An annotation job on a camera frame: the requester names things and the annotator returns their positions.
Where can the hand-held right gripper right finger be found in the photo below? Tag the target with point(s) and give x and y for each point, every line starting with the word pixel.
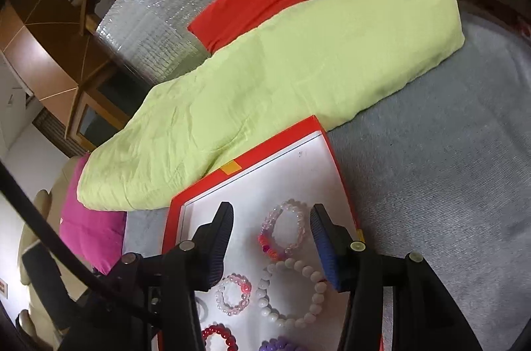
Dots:
pixel 327 251

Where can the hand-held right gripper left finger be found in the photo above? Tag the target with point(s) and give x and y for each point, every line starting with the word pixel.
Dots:
pixel 220 247

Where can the red shallow cardboard box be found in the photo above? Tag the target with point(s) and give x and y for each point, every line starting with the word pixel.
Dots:
pixel 265 185

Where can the silver metal bangle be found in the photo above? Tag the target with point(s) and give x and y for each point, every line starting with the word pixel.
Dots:
pixel 202 309

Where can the magenta pillow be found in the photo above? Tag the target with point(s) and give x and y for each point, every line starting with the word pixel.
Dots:
pixel 91 230

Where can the grey fleece blanket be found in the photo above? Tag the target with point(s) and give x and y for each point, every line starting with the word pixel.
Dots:
pixel 435 168

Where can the light green pillow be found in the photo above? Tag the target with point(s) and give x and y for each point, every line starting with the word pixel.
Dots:
pixel 290 65

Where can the wooden cabinet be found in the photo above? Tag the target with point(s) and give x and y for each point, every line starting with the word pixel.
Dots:
pixel 41 56

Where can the silver foil mat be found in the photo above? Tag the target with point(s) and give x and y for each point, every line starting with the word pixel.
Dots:
pixel 166 15

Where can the red cushion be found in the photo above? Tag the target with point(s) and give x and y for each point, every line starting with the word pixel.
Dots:
pixel 249 2

